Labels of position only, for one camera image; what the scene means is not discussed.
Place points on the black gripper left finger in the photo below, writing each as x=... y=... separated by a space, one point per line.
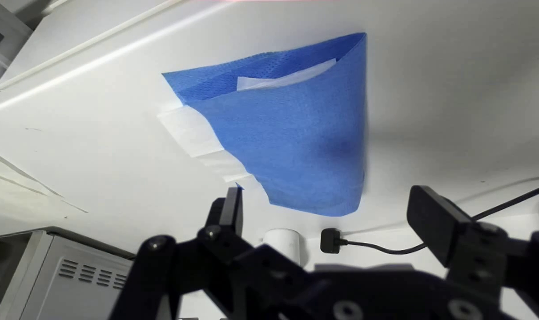
x=229 y=213

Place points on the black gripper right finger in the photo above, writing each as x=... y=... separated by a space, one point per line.
x=437 y=222

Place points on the blue placemat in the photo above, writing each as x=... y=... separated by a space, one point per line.
x=297 y=142

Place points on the white mug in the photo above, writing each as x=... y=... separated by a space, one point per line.
x=286 y=240

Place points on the silver microwave oven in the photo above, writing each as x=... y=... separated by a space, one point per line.
x=60 y=277

